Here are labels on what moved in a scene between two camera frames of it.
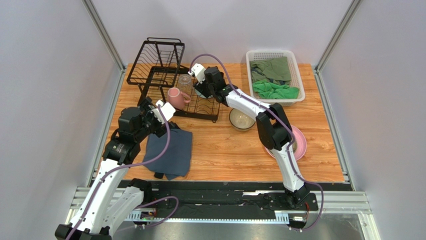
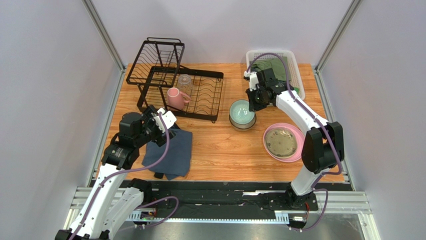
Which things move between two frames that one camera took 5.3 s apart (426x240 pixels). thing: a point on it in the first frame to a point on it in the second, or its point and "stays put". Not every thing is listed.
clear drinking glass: x=185 y=83 stays put
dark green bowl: x=240 y=121 stays put
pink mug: x=178 y=98 stays put
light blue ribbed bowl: x=199 y=94 to x=239 y=112
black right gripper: x=202 y=87 to x=254 y=101
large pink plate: x=300 y=137 stays put
